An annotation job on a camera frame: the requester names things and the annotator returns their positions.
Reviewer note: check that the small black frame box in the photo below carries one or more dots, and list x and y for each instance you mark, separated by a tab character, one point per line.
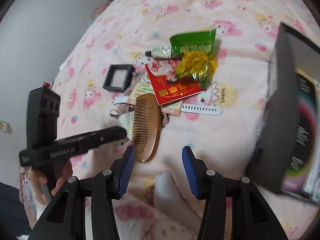
107	80

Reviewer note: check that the small red object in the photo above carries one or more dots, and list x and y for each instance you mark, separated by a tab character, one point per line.
46	83

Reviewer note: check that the black-rimmed cardboard box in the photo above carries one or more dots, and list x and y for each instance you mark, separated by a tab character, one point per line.
280	105

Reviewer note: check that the person's left hand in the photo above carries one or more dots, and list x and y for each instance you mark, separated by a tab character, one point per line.
63	177

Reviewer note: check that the red printed packet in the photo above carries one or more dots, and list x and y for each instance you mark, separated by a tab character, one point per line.
170	90

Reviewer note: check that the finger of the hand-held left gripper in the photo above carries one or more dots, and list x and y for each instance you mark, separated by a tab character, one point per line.
100	137

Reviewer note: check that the green snack packet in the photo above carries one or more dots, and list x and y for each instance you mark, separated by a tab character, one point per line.
192	45

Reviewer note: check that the white wall socket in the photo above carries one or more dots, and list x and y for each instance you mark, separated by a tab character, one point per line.
5	127

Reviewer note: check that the green and white card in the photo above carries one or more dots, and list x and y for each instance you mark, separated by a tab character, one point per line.
140	91

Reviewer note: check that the small white tube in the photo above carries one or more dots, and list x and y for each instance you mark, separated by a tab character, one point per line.
161	51

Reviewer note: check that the pink cloth item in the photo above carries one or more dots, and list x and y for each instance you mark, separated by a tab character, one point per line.
98	10

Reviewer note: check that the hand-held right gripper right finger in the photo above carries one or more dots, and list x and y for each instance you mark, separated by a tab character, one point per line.
191	172

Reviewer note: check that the pink printed blanket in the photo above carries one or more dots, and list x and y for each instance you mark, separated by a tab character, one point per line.
200	135

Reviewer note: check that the pale green cloth piece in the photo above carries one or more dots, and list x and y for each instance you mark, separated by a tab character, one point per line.
126	122

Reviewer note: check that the beige tag card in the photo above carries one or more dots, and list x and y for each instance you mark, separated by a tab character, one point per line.
172	109

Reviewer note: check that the wooden comb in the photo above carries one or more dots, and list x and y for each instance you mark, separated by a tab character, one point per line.
150	130

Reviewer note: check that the dark blue cloth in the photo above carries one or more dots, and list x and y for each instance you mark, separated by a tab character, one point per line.
12	205

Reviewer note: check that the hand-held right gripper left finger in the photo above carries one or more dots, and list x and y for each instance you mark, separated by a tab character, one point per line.
126	172

